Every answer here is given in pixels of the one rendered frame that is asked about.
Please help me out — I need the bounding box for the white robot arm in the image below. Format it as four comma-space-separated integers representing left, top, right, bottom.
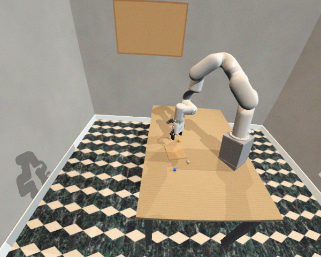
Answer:
166, 52, 258, 141

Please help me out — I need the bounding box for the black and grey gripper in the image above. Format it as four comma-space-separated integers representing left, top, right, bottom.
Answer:
170, 122, 185, 140

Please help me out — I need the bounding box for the tan square mat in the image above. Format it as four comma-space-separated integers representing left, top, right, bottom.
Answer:
165, 145, 187, 160

